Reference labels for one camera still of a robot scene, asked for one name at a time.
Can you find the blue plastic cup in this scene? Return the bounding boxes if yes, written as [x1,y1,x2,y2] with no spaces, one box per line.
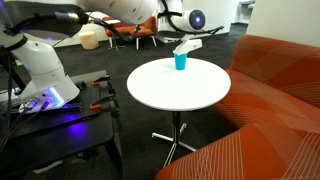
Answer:
[173,49,189,71]

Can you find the orange armchair white legs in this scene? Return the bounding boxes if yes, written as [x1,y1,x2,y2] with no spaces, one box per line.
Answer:
[101,14,158,51]

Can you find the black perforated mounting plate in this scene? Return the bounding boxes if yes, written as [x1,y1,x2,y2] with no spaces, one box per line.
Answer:
[0,79,111,138]

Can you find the small white side table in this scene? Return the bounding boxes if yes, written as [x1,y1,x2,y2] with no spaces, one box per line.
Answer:
[103,18,126,52]

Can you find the cream cylindrical stool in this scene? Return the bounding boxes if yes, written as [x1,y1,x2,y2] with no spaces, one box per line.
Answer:
[78,30,100,51]

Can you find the black robot cart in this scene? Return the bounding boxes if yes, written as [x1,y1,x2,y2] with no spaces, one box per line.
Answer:
[0,69,125,180]

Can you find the orange patterned corner sofa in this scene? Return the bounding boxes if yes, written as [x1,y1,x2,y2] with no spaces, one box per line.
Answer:
[154,34,320,180]

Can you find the round white pedestal table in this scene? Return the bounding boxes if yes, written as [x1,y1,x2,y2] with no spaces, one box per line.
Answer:
[126,56,232,168]

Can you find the orange-handled black clamp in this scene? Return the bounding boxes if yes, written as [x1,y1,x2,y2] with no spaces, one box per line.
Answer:
[89,93,117,111]
[90,75,112,87]

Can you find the robot base cable bundle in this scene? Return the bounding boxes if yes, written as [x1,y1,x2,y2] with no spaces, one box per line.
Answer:
[0,56,56,154]

